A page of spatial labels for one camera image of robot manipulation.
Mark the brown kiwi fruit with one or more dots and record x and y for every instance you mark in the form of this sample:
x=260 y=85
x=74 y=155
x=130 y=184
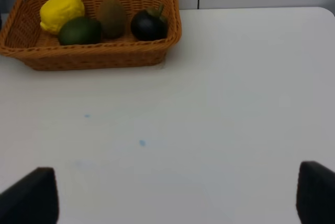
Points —
x=113 y=18

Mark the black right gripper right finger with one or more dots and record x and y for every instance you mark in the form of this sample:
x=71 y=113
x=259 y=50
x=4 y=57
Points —
x=315 y=193

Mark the yellow lemon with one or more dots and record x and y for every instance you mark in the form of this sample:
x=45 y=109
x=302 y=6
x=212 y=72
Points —
x=55 y=13

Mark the orange wicker basket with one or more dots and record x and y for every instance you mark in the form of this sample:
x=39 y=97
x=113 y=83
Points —
x=23 y=39

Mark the green lime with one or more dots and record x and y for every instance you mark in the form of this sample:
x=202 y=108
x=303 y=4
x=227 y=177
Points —
x=80 y=30

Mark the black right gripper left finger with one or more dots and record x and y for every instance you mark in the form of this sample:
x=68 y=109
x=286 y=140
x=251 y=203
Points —
x=33 y=199

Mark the dark mangosteen fruit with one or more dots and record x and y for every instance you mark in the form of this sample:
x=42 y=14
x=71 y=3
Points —
x=149 y=24

